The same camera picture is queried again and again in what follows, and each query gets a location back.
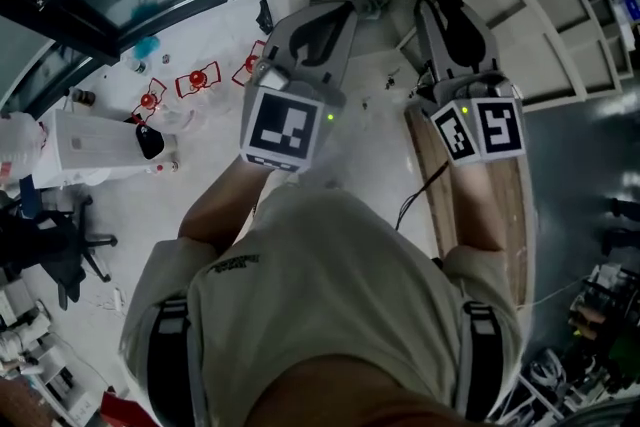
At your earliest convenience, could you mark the red box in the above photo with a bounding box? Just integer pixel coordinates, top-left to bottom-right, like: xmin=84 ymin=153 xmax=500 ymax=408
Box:
xmin=99 ymin=389 xmax=152 ymax=427

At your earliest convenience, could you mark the white water dispenser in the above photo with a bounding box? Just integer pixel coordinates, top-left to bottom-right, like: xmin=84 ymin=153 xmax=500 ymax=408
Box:
xmin=32 ymin=108 xmax=180 ymax=189

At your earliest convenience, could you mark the black cable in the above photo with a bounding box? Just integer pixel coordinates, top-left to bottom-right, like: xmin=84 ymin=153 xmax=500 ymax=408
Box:
xmin=394 ymin=159 xmax=452 ymax=232

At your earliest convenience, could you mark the small plastic water bottle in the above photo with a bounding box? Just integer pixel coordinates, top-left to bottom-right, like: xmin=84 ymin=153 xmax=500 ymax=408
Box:
xmin=121 ymin=55 xmax=148 ymax=76

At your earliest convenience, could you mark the large clear water bottle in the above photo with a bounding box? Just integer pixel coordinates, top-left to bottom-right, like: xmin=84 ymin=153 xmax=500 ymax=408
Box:
xmin=0 ymin=111 xmax=44 ymax=179

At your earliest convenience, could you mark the small black pouch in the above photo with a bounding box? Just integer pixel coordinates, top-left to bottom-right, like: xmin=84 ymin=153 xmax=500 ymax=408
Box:
xmin=255 ymin=0 xmax=275 ymax=36

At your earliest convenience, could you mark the clear water jug red cap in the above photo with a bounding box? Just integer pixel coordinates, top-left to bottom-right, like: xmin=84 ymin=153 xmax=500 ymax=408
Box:
xmin=230 ymin=39 xmax=269 ymax=89
xmin=130 ymin=77 xmax=169 ymax=127
xmin=174 ymin=60 xmax=224 ymax=117

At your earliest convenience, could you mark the wooden plank board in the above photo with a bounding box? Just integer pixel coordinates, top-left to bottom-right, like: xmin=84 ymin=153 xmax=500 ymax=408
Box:
xmin=404 ymin=104 xmax=532 ymax=312

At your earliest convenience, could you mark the person's white t-shirt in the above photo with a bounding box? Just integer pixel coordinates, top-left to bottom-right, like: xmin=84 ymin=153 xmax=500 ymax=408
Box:
xmin=119 ymin=179 xmax=524 ymax=427

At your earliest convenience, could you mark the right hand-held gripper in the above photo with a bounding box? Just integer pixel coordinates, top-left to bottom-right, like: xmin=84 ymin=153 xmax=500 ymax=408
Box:
xmin=413 ymin=0 xmax=526 ymax=167

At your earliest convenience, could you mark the blue chair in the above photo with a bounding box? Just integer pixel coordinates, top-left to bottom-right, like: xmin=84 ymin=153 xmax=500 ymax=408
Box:
xmin=18 ymin=174 xmax=44 ymax=219

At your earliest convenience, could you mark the black right harness strap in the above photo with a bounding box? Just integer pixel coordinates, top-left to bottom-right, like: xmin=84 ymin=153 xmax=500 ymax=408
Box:
xmin=462 ymin=299 xmax=507 ymax=421

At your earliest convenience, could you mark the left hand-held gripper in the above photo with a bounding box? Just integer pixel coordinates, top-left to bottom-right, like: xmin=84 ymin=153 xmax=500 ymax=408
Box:
xmin=239 ymin=0 xmax=359 ymax=174

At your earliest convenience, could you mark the teal plastic bag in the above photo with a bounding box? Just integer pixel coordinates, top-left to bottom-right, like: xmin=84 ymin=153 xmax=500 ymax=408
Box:
xmin=133 ymin=35 xmax=162 ymax=59

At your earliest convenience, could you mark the person's right forearm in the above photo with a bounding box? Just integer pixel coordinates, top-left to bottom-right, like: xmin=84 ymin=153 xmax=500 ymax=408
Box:
xmin=449 ymin=159 xmax=507 ymax=253

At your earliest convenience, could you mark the white bicycle helmet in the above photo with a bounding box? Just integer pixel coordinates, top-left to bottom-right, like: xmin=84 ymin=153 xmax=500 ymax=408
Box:
xmin=527 ymin=347 xmax=567 ymax=384

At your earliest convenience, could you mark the person's left forearm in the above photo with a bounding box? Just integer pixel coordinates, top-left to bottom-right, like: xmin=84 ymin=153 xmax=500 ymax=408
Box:
xmin=178 ymin=159 xmax=272 ymax=257

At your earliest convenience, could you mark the person's chin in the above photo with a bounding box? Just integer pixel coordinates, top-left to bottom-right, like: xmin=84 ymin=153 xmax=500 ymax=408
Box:
xmin=249 ymin=354 xmax=481 ymax=427

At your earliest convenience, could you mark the black left harness strap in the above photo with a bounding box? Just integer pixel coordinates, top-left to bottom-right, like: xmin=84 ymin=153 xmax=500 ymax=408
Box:
xmin=147 ymin=299 xmax=194 ymax=427

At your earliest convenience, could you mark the black harness strap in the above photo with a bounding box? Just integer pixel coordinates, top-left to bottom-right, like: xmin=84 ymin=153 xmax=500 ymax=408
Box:
xmin=147 ymin=299 xmax=194 ymax=427
xmin=462 ymin=299 xmax=507 ymax=421

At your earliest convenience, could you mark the small dark jar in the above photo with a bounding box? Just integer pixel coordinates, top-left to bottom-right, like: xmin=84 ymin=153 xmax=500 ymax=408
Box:
xmin=69 ymin=87 xmax=97 ymax=108

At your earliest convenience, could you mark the blue and white box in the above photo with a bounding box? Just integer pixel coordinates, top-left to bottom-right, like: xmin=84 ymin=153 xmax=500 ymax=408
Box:
xmin=612 ymin=0 xmax=640 ymax=24

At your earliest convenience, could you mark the cluttered metal rack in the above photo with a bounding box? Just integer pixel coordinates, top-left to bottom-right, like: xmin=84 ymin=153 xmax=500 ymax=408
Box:
xmin=514 ymin=259 xmax=640 ymax=427

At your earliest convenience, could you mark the black office chair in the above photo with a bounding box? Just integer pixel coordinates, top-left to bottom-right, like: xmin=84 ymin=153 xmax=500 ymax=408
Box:
xmin=0 ymin=194 xmax=119 ymax=312

